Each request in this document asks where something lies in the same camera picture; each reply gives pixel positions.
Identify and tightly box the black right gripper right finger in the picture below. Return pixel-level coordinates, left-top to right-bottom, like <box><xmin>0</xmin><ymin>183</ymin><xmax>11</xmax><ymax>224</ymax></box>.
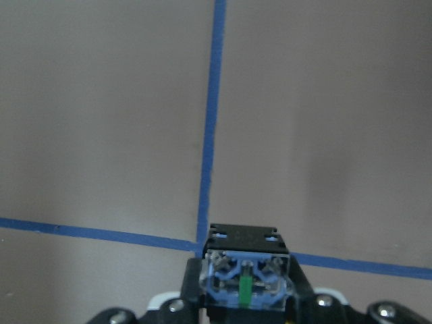
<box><xmin>285</xmin><ymin>255</ymin><xmax>318</xmax><ymax>324</ymax></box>

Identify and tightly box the yellow push button switch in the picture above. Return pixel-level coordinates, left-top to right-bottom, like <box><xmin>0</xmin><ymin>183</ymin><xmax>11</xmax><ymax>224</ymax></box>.
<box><xmin>199</xmin><ymin>223</ymin><xmax>292</xmax><ymax>312</ymax></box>

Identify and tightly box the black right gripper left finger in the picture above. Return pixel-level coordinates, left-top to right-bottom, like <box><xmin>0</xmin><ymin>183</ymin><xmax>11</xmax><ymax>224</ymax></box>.
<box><xmin>180</xmin><ymin>258</ymin><xmax>211</xmax><ymax>324</ymax></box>

